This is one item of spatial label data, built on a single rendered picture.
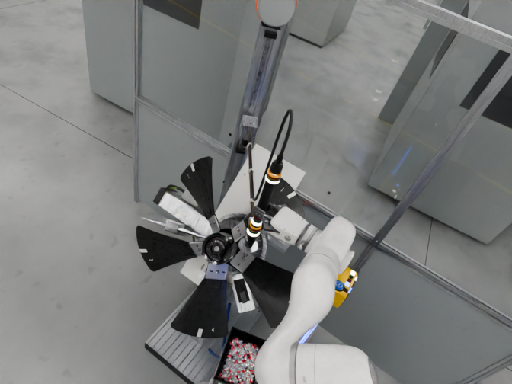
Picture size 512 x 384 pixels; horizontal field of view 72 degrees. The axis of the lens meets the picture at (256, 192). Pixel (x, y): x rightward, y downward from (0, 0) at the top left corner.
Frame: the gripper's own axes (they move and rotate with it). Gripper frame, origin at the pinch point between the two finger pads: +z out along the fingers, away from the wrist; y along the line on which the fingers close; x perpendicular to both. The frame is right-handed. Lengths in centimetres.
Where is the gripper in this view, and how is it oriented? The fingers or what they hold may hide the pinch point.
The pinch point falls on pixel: (261, 208)
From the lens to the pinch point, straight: 114.7
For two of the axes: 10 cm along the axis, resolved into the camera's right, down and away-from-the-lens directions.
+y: 5.2, -5.0, 6.9
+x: 2.4, -6.9, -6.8
